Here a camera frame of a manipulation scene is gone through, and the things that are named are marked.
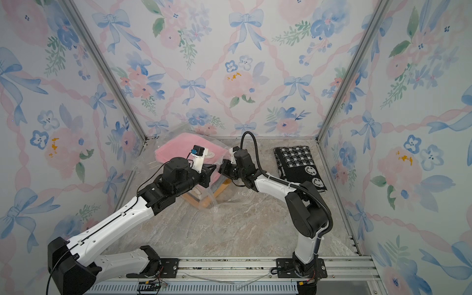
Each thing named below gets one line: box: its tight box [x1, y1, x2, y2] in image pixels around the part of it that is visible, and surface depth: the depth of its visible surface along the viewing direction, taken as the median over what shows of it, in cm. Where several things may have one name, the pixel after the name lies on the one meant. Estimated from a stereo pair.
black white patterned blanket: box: [273, 145, 328, 192], surface depth 105 cm
